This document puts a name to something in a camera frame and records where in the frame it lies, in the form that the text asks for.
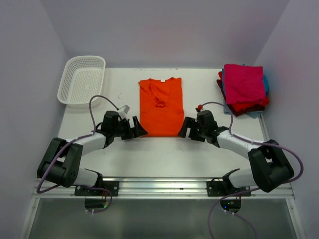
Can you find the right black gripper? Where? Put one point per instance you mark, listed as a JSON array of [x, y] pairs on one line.
[[189, 122]]

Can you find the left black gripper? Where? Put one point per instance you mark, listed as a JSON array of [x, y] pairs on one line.
[[137, 131]]

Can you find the orange t shirt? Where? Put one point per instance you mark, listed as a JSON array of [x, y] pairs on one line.
[[161, 107]]

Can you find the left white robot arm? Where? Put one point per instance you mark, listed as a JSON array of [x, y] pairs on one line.
[[60, 165]]

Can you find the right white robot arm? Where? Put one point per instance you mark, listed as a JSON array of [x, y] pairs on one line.
[[269, 167]]

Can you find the dark red folded t shirt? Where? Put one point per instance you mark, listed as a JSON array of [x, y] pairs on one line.
[[255, 108]]

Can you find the magenta folded t shirt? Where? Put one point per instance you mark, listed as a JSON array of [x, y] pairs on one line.
[[243, 84]]

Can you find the white plastic basket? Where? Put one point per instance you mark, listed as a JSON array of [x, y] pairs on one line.
[[82, 78]]

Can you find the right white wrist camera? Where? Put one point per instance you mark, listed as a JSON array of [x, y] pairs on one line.
[[199, 108]]

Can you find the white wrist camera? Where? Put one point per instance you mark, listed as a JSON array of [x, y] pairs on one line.
[[123, 111], [199, 108]]

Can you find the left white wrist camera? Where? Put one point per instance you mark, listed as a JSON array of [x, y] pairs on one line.
[[123, 111]]

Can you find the aluminium mounting rail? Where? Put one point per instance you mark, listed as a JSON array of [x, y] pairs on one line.
[[164, 188]]

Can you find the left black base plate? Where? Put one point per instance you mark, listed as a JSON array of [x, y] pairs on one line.
[[101, 188]]

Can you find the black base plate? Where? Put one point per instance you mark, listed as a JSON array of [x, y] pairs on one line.
[[101, 188], [216, 189]]

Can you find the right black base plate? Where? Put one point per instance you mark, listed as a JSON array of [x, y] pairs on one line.
[[216, 189]]

